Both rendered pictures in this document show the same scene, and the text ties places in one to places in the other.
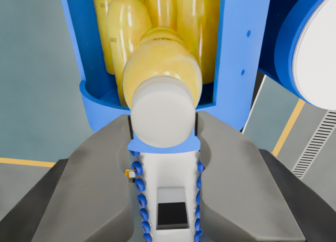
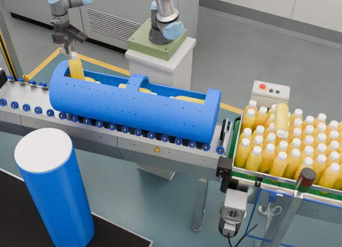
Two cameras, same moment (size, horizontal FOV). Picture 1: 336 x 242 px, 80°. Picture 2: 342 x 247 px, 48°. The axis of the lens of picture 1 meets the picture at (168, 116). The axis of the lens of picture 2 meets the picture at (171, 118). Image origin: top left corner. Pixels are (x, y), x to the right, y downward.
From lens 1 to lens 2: 1.97 m
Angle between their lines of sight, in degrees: 44
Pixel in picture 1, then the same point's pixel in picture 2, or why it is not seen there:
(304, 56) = (52, 130)
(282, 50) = not seen: hidden behind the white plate
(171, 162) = (22, 97)
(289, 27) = not seen: hidden behind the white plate
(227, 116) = (58, 78)
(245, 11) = (78, 84)
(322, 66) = (45, 135)
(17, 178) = (35, 51)
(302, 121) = not seen: outside the picture
